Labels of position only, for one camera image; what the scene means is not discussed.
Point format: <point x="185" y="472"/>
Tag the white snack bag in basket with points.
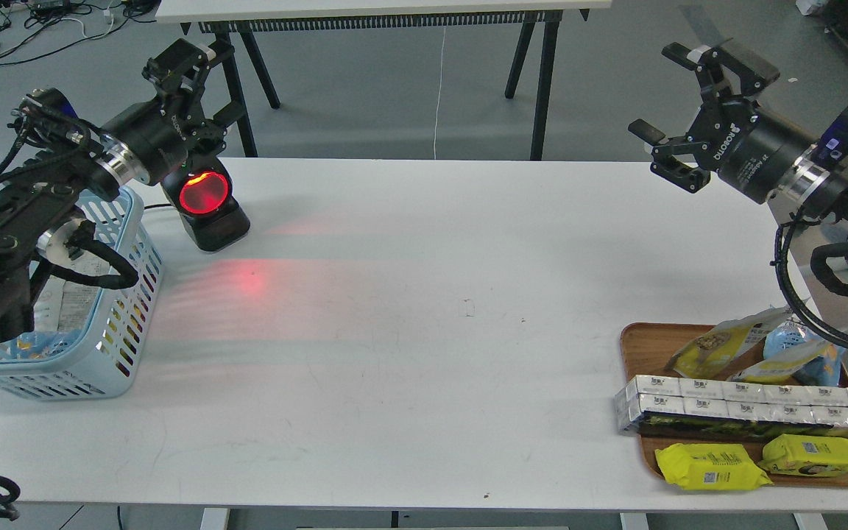
<point x="64" y="306"/>

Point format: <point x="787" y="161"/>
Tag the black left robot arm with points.
<point x="66" y="214"/>

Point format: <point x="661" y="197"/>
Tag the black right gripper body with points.
<point x="750" y="148"/>

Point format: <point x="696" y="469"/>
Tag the brown wooden tray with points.
<point x="646" y="349"/>

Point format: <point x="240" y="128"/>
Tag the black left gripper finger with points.
<point x="223" y="119"/>
<point x="179" y="74"/>

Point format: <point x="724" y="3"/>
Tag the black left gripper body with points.
<point x="151" y="140"/>

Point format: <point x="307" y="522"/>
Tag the blue snack bag in basket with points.
<point x="39" y="345"/>

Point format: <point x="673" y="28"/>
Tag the silver wrapped box multipack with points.
<point x="662" y="406"/>

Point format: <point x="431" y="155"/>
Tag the yellow wipes pack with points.
<point x="710" y="466"/>
<point x="805" y="455"/>

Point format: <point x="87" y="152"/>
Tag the yellow wipes pack left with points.
<point x="710" y="466"/>

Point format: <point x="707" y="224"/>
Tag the yellow wipes pack right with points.
<point x="805" y="455"/>

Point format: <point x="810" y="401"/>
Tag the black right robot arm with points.
<point x="817" y="187"/>

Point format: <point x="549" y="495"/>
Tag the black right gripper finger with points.
<point x="665" y="156"/>
<point x="729" y="75"/>

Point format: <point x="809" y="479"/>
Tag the light blue plastic basket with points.
<point x="104" y="360"/>

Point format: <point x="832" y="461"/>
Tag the background table black legs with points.
<point x="245" y="18"/>

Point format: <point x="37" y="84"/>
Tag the black barcode scanner red window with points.
<point x="201" y="190"/>

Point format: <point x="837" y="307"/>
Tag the yellow white nut snack pouch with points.
<point x="710" y="353"/>

